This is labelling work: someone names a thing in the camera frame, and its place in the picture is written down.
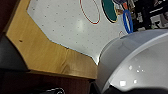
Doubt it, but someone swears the white bowl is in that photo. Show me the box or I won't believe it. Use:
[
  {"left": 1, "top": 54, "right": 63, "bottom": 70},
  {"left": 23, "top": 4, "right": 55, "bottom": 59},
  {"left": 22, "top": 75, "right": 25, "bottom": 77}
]
[{"left": 94, "top": 28, "right": 168, "bottom": 94}]

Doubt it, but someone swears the teal round disc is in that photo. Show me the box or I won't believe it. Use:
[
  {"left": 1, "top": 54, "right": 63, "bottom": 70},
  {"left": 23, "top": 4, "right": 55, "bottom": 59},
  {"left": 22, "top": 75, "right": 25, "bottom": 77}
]
[{"left": 101, "top": 0, "right": 120, "bottom": 24}]

